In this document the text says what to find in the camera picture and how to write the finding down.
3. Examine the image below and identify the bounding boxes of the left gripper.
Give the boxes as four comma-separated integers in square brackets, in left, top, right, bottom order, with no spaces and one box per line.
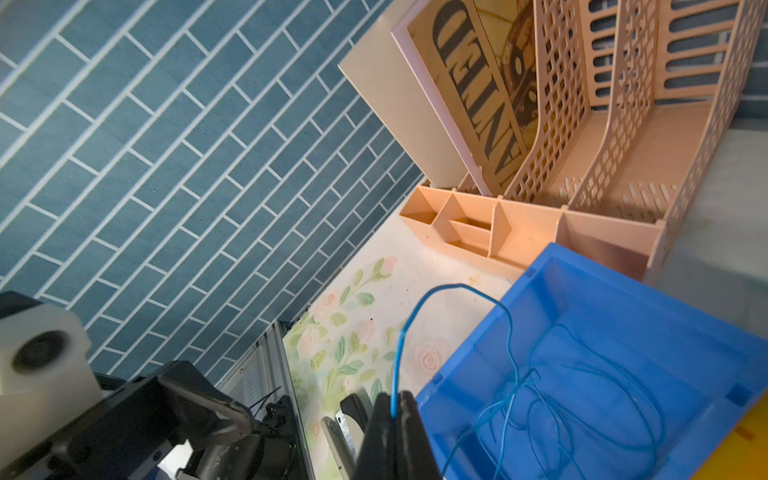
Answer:
[1,361,257,479]

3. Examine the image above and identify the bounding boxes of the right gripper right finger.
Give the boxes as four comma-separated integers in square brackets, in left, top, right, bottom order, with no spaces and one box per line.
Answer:
[395,391,443,480]

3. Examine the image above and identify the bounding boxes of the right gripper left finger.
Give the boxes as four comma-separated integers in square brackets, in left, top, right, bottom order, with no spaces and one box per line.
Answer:
[352,400,396,480]

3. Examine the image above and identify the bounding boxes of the blue cable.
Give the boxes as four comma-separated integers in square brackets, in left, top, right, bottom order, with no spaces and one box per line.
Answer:
[389,283,667,480]

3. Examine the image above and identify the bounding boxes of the black grey stapler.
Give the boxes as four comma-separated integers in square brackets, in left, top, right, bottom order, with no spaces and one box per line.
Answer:
[321,388,373,479]

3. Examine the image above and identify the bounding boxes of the blue plastic bin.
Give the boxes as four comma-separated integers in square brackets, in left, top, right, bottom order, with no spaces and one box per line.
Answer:
[417,244,767,479]

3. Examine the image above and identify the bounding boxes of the yellow plastic bin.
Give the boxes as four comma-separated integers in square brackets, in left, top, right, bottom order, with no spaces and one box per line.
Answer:
[692,386,767,480]

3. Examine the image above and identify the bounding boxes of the beige folder board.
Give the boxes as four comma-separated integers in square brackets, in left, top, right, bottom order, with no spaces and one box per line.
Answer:
[340,22,467,188]

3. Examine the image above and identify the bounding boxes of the pink framed printed board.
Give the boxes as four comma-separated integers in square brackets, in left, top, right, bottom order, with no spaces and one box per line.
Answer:
[391,0,538,196]

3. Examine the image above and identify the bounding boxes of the peach desk file organizer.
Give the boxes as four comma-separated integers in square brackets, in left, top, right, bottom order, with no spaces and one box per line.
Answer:
[400,1,767,284]

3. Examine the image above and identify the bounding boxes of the aluminium mounting rail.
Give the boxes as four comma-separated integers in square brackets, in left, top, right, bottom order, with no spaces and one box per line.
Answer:
[216,322,315,479]

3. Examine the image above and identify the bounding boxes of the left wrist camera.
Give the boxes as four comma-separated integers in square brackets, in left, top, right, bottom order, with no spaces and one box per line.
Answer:
[1,291,102,467]

